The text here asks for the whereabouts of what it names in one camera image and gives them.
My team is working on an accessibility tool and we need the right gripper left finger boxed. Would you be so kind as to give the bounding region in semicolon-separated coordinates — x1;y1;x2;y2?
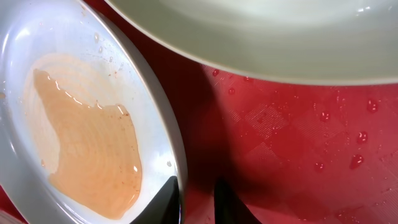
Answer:
130;176;180;224

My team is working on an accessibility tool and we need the white plate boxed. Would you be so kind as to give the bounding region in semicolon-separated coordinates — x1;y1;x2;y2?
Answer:
1;0;187;224
109;0;397;85

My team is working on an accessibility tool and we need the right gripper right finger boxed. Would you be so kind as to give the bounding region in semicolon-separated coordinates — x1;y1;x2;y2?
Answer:
214;179;261;224

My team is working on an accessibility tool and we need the red serving tray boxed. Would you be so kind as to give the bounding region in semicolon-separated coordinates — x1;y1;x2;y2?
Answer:
83;1;397;223

